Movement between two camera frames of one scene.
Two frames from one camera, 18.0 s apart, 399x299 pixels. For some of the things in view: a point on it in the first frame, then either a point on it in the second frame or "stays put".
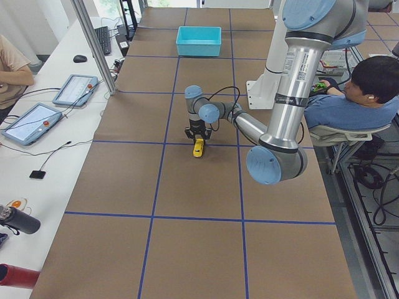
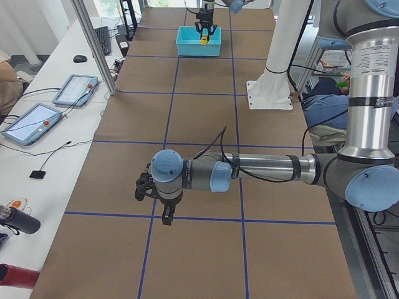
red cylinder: (14, 276) stays put
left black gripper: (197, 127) -> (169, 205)
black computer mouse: (80, 58) stays put
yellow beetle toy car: (197, 151) -> (204, 40)
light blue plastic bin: (199, 41) stays put
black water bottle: (19, 220) stays put
